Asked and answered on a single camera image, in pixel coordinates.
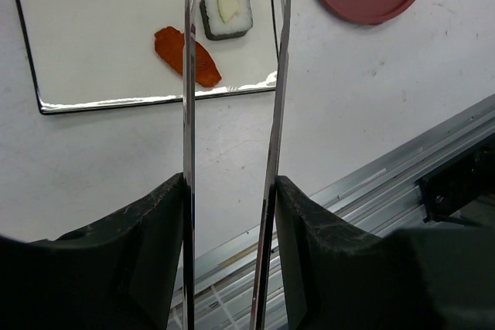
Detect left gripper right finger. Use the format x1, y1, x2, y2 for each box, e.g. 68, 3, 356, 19
275, 176, 494, 329

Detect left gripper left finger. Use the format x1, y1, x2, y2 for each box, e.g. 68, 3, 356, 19
1, 174, 183, 329

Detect orange fried nugget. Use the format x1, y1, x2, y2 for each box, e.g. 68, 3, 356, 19
153, 26, 223, 88

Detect metal tongs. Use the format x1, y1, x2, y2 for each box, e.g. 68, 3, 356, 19
182, 0, 291, 329

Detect white square plate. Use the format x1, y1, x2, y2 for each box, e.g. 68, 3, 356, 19
16, 0, 280, 114

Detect sushi roll white top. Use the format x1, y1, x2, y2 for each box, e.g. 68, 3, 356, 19
200, 0, 254, 41

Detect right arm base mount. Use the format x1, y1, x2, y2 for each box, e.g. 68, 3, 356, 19
418, 145, 494, 227

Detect aluminium frame rail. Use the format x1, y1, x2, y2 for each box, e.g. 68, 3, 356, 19
195, 97, 494, 329

